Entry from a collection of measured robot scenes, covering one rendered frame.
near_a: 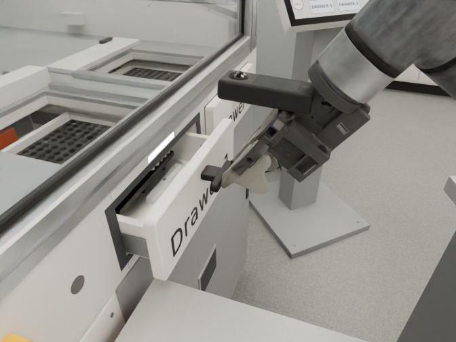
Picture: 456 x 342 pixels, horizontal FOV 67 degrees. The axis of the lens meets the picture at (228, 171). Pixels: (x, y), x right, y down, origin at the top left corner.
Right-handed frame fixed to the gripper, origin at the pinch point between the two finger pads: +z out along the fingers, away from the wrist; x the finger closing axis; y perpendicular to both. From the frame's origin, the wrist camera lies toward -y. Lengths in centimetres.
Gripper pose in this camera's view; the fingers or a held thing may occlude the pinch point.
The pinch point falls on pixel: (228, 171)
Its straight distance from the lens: 50.4
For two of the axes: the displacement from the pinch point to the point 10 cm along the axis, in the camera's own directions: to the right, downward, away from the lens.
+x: 3.3, -5.4, 7.7
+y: 7.7, 6.2, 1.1
